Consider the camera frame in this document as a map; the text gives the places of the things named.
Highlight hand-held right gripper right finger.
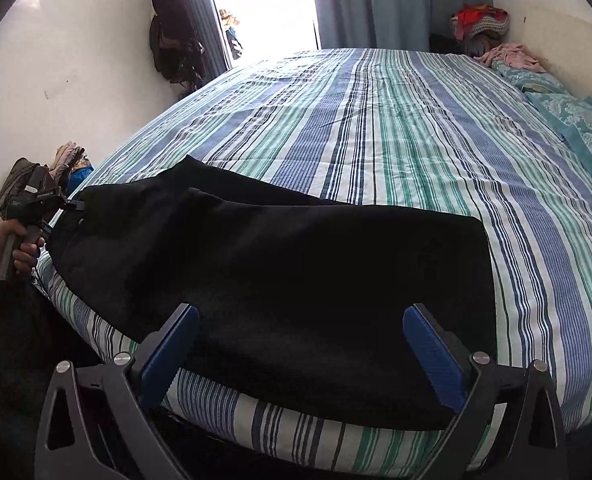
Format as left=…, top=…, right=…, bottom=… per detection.
left=403, top=302, right=569, bottom=480

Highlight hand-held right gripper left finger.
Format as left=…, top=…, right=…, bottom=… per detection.
left=34, top=302, right=201, bottom=480

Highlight black pants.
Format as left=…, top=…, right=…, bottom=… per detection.
left=46, top=155, right=499, bottom=431

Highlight person's left hand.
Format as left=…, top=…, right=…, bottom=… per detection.
left=0, top=222, right=46, bottom=285

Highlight blue bag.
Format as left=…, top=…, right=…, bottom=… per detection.
left=66, top=166, right=95, bottom=197

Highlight olive cloth bundle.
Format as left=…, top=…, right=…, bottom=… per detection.
left=0, top=157, right=44, bottom=217

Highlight pile of folded clothes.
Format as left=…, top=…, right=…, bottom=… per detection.
left=50, top=144, right=94, bottom=186

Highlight person's dark clothing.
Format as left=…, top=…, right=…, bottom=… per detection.
left=0, top=280, right=104, bottom=480

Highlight wooden coat stand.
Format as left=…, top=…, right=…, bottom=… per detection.
left=177, top=77, right=203, bottom=102

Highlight dark hanging jacket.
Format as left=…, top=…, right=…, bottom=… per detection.
left=148, top=0, right=207, bottom=86

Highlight narrow blue curtain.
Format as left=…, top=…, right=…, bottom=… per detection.
left=163, top=0, right=234, bottom=71

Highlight striped bed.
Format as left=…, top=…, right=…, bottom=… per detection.
left=36, top=47, right=592, bottom=476

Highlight colourful hanging cloth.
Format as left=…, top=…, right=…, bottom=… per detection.
left=218, top=9, right=245, bottom=61

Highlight large teal patterned pillow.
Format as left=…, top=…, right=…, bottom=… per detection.
left=523, top=92, right=592, bottom=197

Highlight small teal patterned pillow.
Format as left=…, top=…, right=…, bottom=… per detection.
left=491, top=60, right=574, bottom=95

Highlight pink crumpled cloth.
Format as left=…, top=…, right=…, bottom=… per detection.
left=473, top=43, right=547, bottom=72

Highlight dark bedside stand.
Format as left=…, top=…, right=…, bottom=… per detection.
left=428, top=31, right=503, bottom=59

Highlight cream headboard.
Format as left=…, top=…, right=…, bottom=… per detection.
left=506, top=5, right=592, bottom=126

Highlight red clothes pile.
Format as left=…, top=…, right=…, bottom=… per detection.
left=450, top=4, right=511, bottom=39

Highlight wide blue curtain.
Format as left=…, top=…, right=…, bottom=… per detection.
left=311, top=0, right=494, bottom=52

